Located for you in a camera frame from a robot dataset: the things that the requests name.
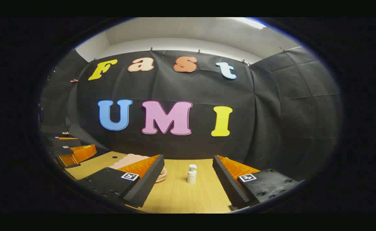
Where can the white pump bottle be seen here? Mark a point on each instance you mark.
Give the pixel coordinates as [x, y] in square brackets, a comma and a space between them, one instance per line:
[192, 175]

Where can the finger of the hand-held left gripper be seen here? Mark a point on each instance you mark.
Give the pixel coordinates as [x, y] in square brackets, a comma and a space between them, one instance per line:
[60, 151]
[63, 142]

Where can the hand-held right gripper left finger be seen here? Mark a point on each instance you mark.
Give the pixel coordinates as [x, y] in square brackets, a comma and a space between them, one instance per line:
[144, 184]

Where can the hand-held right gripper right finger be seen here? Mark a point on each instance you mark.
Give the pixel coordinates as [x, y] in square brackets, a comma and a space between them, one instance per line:
[228, 184]

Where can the pink suitcase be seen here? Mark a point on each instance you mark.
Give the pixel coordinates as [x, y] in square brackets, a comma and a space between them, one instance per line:
[130, 159]

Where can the black backdrop cloth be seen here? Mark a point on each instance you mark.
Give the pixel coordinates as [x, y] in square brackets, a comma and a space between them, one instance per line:
[271, 112]

